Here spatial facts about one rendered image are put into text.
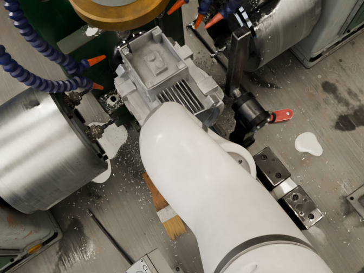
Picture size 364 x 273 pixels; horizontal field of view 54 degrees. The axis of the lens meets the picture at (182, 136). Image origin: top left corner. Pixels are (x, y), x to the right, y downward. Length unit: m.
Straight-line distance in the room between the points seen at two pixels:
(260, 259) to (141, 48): 0.64
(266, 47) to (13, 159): 0.58
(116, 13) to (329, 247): 0.79
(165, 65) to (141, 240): 0.49
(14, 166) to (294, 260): 0.61
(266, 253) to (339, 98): 0.94
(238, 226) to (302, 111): 0.85
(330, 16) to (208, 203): 0.72
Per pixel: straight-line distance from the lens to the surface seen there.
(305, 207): 0.98
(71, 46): 0.83
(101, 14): 0.61
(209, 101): 0.78
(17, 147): 0.76
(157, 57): 0.79
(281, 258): 0.25
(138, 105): 0.81
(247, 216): 0.30
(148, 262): 0.73
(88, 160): 0.76
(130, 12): 0.60
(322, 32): 1.03
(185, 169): 0.37
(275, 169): 0.98
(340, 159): 1.10
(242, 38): 0.67
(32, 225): 0.92
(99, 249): 1.04
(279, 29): 0.86
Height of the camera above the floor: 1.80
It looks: 72 degrees down
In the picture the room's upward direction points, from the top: 11 degrees counter-clockwise
